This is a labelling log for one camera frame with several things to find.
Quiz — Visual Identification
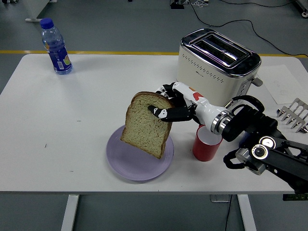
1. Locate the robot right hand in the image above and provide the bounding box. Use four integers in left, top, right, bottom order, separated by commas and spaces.
147, 81, 229, 132

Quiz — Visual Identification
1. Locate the cream and chrome toaster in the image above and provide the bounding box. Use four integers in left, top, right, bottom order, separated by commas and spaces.
175, 28, 264, 109

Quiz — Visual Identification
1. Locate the bread slice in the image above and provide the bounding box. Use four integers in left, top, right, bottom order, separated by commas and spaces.
120, 91, 175, 160

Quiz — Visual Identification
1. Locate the purple plate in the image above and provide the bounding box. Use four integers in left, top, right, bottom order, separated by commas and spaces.
106, 125, 175, 181

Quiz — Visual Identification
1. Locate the red mug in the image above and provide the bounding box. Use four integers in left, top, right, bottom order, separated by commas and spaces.
192, 124, 223, 162

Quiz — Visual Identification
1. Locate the blue mug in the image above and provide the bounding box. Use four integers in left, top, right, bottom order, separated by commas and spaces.
239, 132, 251, 148

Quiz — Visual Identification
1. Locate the white paper sheet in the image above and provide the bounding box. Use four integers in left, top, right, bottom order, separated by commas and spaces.
259, 64, 308, 105

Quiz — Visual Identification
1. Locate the metal toast rack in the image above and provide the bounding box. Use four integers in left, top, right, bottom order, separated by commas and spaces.
276, 97, 308, 133

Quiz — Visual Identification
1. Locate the black power strip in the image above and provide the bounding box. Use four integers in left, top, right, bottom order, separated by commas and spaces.
169, 0, 185, 10

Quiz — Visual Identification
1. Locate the white table leg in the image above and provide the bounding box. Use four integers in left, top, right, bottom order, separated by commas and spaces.
60, 194, 80, 231
237, 194, 257, 231

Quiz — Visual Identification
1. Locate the table height controller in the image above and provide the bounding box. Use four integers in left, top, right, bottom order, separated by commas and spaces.
282, 193, 308, 202

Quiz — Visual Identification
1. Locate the blue capped drink bottle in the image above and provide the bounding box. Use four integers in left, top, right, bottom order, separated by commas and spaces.
39, 18, 73, 76

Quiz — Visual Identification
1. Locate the white furniture base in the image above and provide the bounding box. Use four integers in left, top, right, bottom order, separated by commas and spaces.
25, 0, 58, 23

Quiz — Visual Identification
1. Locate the clear bracket under table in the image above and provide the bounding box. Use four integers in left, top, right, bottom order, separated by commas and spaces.
210, 194, 233, 203

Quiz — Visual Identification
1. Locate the long black floor cable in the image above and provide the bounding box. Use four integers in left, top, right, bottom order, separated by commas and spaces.
189, 0, 308, 58

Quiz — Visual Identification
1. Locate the black cable under table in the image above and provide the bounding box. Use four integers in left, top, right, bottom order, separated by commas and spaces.
223, 194, 233, 231

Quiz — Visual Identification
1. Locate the thin black floor cable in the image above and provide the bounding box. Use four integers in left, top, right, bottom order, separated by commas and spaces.
218, 0, 295, 8

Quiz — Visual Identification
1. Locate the white frame foot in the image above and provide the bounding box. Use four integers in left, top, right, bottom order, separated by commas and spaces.
295, 0, 308, 17

